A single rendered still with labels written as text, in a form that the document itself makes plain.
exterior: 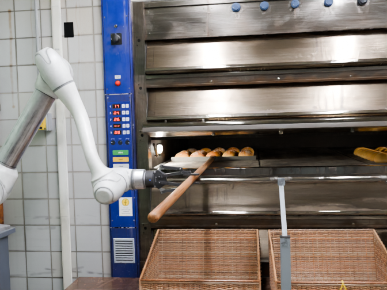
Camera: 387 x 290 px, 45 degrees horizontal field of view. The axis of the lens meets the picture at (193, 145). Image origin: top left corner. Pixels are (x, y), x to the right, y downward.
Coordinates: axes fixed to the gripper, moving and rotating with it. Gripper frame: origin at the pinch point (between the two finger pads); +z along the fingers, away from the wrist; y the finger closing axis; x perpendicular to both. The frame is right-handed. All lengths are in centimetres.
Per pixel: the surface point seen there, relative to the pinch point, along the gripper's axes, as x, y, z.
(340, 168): -53, 2, 72
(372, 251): -48, 45, 87
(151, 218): 80, 0, 0
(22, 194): -52, 15, -106
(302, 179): -15, 3, 48
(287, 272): 7, 39, 40
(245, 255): -46, 47, 21
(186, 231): -49, 35, -11
